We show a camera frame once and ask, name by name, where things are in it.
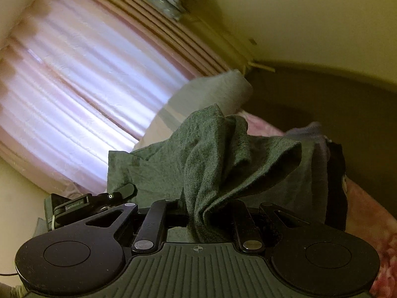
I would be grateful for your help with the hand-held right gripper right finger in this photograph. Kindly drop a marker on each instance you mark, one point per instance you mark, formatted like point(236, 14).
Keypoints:
point(240, 220)

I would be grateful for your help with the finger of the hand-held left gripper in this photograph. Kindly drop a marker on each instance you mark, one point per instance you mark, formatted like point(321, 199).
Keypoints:
point(124, 190)

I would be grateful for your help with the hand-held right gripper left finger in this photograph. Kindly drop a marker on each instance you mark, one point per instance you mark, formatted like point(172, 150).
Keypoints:
point(173, 211)

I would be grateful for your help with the black cloth with yellow print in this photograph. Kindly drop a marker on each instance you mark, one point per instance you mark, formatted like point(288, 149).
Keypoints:
point(336, 192)

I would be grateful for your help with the pink curtain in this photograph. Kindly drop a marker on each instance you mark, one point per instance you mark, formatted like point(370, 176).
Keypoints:
point(77, 99)

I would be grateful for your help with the lavender cloth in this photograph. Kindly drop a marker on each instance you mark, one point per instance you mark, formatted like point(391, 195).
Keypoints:
point(313, 130)

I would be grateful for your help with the grey and cream duvet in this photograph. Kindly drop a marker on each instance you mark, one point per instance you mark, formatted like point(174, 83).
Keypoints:
point(211, 90)

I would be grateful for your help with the pink floral bed sheet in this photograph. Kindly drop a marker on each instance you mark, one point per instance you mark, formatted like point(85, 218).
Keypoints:
point(372, 223)

